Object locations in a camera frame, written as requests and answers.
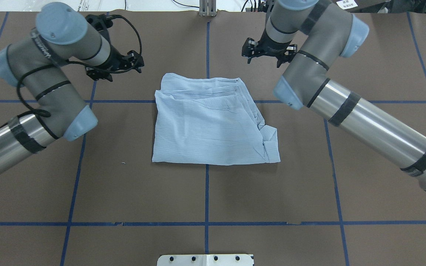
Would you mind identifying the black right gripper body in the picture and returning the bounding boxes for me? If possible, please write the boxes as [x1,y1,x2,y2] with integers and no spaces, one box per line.
[241,35,297,62]

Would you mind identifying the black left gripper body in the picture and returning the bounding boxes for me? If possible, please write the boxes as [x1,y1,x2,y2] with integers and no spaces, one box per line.
[86,47,144,81]

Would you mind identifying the light blue button shirt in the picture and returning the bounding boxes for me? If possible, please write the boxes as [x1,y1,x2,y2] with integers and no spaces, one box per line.
[152,73,281,166]

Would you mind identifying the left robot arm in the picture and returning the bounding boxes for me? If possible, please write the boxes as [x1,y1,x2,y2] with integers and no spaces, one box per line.
[0,2,144,174]

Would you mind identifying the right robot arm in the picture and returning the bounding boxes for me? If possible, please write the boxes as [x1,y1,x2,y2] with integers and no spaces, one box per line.
[242,0,426,192]

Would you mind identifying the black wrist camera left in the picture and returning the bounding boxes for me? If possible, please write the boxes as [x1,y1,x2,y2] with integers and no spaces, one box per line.
[85,14,113,35]

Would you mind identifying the aluminium frame post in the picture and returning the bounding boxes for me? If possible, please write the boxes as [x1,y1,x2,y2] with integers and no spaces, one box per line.
[199,0,217,17]

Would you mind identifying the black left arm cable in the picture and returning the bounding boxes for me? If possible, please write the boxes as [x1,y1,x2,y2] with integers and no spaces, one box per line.
[16,15,142,119]

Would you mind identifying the white camera stand base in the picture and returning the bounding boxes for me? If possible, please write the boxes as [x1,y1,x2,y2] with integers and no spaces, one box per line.
[157,254,255,266]

